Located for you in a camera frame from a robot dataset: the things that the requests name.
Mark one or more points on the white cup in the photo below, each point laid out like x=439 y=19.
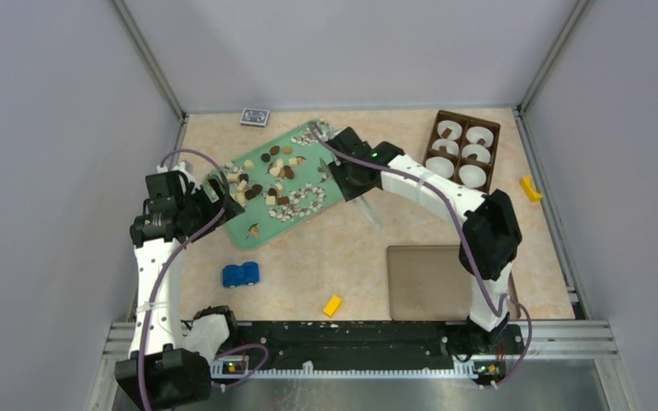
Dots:
x=479 y=135
x=472 y=176
x=441 y=166
x=449 y=130
x=477 y=152

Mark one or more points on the yellow block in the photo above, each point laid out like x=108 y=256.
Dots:
x=528 y=187
x=332 y=305

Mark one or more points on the white cup lower left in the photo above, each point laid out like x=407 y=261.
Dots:
x=441 y=166

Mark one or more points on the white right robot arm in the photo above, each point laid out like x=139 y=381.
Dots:
x=486 y=224

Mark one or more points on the white cup lower right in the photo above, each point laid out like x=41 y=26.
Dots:
x=472 y=176

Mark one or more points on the tan box lid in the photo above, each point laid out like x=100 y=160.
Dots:
x=428 y=283

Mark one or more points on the white cup top right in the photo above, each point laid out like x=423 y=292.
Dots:
x=479 y=135

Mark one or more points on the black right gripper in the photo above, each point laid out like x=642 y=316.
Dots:
x=349 y=192

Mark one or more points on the metal tweezers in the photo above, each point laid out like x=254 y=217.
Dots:
x=369 y=210

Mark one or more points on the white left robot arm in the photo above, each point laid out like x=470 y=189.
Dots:
x=166 y=367

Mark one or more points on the green plastic tray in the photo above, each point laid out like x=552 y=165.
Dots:
x=280 y=184

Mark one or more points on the brown chocolate box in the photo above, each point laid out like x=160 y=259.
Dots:
x=437 y=147

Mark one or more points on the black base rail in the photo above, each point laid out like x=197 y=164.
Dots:
x=368 y=346

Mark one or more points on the white cup middle right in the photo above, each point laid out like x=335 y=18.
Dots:
x=477 y=152

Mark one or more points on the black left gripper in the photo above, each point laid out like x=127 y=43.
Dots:
x=200 y=193

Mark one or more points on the playing card deck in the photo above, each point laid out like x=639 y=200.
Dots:
x=255 y=117

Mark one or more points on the blue toy car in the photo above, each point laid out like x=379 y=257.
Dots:
x=247 y=274

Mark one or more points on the yellow block right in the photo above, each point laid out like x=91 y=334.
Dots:
x=528 y=187

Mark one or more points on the white cup top left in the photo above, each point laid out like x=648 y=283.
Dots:
x=449 y=130

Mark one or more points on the yellow block front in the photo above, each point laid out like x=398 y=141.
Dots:
x=332 y=305

